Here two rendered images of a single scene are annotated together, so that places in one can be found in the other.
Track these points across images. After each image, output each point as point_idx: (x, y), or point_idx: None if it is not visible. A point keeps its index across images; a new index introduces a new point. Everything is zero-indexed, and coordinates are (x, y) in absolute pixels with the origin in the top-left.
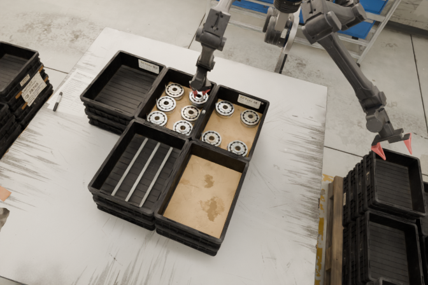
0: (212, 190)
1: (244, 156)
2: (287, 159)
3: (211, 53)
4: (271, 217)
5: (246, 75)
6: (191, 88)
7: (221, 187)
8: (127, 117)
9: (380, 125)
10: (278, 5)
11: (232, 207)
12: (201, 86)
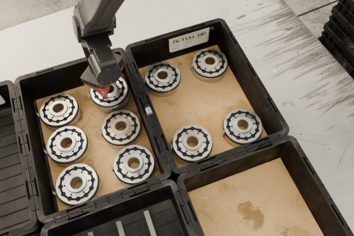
0: (271, 224)
1: (278, 131)
2: (289, 82)
3: None
4: (350, 180)
5: (129, 7)
6: (92, 86)
7: (278, 207)
8: (25, 233)
9: None
10: None
11: (348, 233)
12: (121, 72)
